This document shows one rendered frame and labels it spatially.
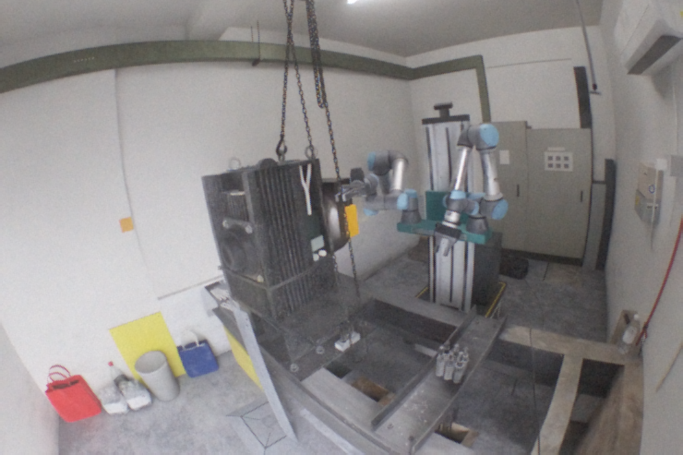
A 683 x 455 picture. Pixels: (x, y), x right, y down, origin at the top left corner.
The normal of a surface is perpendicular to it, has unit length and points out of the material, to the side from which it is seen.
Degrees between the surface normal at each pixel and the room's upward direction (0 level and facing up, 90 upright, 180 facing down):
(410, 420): 0
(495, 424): 0
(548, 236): 90
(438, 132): 90
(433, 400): 0
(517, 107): 90
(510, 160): 90
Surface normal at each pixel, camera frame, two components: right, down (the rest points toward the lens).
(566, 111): -0.72, 0.22
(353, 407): -0.12, -0.97
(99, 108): 0.69, 0.07
